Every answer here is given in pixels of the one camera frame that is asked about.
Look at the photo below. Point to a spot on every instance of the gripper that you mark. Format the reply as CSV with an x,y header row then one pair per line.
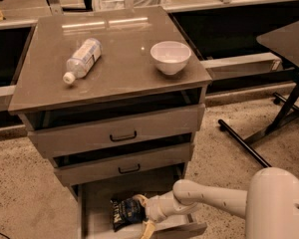
x,y
154,208

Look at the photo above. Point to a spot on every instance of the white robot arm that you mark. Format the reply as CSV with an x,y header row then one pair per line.
x,y
269,206

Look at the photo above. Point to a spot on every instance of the open bottom drawer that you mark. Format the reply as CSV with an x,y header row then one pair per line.
x,y
96,214

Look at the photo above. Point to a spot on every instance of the grey drawer cabinet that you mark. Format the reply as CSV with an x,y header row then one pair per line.
x,y
123,82

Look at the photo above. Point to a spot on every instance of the top drawer with handle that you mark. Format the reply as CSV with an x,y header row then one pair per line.
x,y
82,137

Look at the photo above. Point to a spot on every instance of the clear plastic water bottle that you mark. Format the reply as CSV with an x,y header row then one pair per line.
x,y
82,60

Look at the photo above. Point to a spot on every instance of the white ceramic bowl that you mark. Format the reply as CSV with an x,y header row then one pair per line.
x,y
170,57

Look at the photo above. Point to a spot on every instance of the drawer with handle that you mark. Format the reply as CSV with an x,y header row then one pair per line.
x,y
124,164
82,137

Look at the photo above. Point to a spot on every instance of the middle drawer with handle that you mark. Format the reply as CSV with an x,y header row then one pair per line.
x,y
124,164

